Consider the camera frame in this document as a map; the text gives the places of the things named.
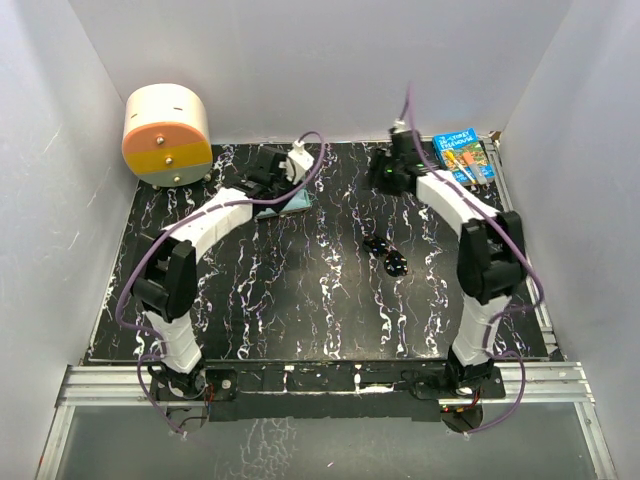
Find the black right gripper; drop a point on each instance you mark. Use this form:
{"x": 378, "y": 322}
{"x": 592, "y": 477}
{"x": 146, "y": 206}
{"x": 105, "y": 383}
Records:
{"x": 379, "y": 161}

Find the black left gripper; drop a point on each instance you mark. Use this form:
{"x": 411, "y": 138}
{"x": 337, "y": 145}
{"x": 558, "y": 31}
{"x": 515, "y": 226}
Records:
{"x": 288, "y": 184}

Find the grey glasses case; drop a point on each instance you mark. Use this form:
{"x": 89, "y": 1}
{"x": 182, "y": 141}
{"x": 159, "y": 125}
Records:
{"x": 270, "y": 212}

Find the light blue cleaning cloth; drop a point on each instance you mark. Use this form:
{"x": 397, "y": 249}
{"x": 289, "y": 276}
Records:
{"x": 298, "y": 203}

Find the black sunglasses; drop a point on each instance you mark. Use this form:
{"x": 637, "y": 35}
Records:
{"x": 394, "y": 263}

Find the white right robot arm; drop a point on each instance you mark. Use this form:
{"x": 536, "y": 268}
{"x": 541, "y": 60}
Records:
{"x": 490, "y": 265}

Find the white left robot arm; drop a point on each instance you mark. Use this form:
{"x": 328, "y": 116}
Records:
{"x": 167, "y": 285}

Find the yellow white marker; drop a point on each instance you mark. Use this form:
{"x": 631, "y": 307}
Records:
{"x": 450, "y": 155}

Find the blue paperback book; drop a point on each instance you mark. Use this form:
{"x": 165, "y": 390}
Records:
{"x": 459, "y": 142}

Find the orange grey marker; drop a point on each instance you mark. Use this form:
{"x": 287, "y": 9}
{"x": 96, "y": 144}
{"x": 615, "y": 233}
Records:
{"x": 474, "y": 167}

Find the round mini drawer cabinet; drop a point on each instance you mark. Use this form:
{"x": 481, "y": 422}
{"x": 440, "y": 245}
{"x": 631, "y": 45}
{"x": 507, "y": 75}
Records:
{"x": 166, "y": 140}

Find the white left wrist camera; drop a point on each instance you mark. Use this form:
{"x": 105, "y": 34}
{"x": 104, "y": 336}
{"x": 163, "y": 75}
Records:
{"x": 298, "y": 162}

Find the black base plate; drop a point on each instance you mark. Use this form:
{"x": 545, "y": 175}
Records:
{"x": 410, "y": 389}

